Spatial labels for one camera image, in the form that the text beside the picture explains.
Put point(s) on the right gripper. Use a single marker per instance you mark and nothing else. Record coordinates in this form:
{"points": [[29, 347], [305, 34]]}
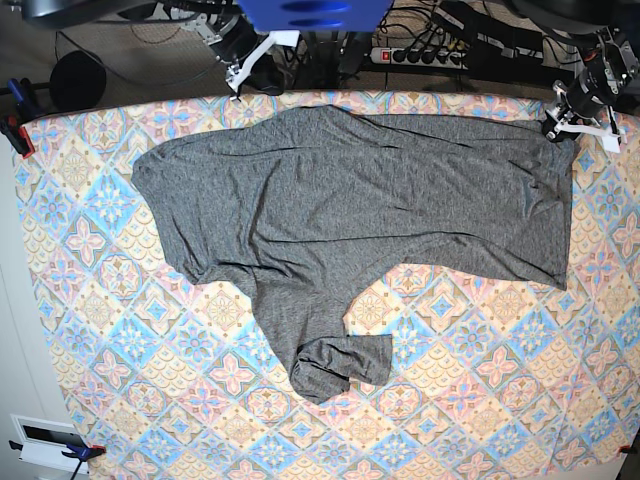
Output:
{"points": [[258, 70]]}

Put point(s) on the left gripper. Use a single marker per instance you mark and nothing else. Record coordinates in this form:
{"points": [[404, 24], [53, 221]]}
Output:
{"points": [[578, 109]]}

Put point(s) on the grey t-shirt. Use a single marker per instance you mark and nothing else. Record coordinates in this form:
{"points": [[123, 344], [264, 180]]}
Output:
{"points": [[304, 210]]}

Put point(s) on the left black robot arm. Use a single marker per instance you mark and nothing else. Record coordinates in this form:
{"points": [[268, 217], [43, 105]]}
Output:
{"points": [[607, 59]]}

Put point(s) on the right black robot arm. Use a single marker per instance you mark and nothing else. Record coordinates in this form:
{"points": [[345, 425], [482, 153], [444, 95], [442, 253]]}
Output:
{"points": [[225, 30]]}

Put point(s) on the black power strip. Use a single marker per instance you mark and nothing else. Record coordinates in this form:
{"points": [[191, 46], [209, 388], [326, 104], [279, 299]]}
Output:
{"points": [[421, 57]]}

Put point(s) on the black round stool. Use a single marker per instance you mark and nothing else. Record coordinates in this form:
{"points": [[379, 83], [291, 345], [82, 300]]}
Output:
{"points": [[77, 82]]}

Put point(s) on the red blue table clamp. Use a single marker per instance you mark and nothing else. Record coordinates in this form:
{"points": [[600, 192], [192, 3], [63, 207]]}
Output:
{"points": [[27, 109]]}

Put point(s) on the patterned colourful tablecloth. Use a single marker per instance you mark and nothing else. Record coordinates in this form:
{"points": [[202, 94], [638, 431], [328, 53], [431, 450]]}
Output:
{"points": [[490, 379]]}

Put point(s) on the orange blue corner clamp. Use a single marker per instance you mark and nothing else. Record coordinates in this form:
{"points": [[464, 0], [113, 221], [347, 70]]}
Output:
{"points": [[80, 455]]}

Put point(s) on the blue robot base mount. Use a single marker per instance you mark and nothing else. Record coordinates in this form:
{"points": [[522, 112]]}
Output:
{"points": [[315, 15]]}

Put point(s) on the white wall outlet box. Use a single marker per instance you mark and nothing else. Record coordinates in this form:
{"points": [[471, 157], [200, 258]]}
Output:
{"points": [[43, 442]]}

